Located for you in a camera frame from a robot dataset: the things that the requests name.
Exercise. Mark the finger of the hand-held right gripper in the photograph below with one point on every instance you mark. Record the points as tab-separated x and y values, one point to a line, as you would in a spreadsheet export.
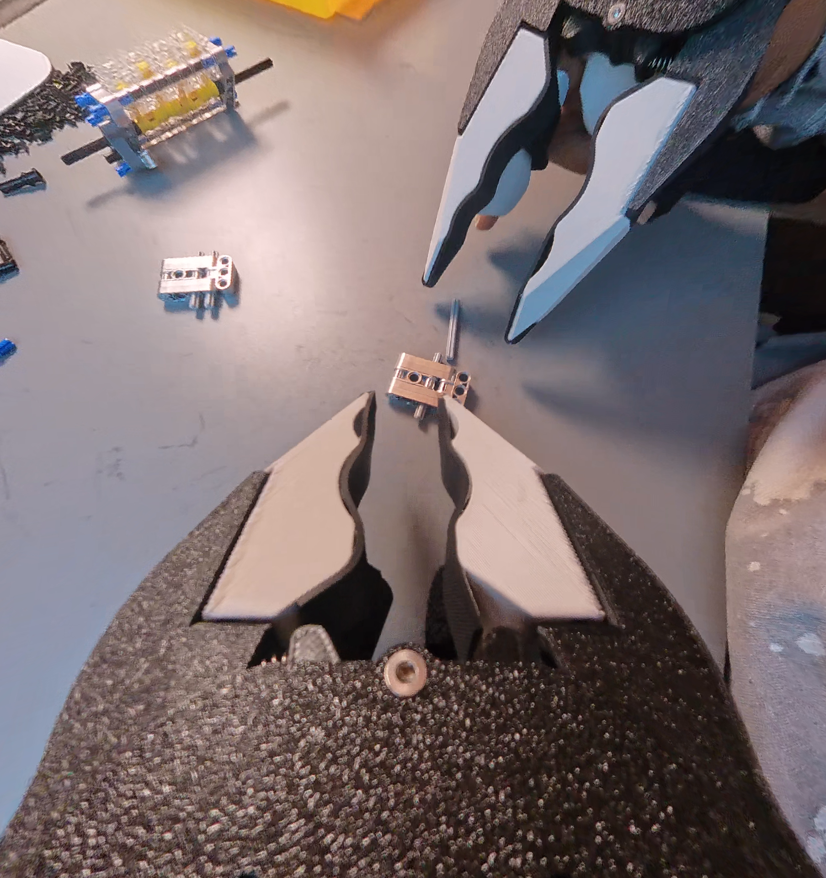
495	123
632	158

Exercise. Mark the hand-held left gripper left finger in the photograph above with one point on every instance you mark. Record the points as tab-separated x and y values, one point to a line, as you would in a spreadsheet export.
282	535

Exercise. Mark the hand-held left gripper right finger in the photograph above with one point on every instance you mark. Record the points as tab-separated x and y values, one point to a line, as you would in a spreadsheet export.
522	542

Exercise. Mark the grey brick assembly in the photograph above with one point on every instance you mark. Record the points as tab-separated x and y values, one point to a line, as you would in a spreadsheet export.
190	274
419	381

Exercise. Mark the grey brick axle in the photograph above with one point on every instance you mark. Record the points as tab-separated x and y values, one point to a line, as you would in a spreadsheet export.
453	326

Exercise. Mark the person's right forearm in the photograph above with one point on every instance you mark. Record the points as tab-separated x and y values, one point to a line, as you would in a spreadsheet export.
821	82

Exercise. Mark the grey desk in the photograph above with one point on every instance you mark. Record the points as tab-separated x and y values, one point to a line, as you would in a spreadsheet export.
317	219

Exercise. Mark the person's right hand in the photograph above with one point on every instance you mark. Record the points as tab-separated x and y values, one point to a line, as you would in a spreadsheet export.
574	147

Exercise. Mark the yellow box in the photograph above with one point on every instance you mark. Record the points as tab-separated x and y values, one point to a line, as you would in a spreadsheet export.
323	7

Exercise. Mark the person's leg in pale trousers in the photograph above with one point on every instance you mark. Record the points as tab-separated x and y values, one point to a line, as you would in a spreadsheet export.
797	583

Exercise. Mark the clear yellow brick engine assembly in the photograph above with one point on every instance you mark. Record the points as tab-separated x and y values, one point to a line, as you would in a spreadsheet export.
159	103

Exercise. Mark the single black connector pin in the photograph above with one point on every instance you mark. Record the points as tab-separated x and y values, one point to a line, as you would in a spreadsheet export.
22	182

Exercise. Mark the pile of black brick pins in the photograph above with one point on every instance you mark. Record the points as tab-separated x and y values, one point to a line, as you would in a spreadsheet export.
35	110

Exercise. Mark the white rounded board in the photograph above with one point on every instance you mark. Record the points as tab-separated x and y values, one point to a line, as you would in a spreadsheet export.
1	75

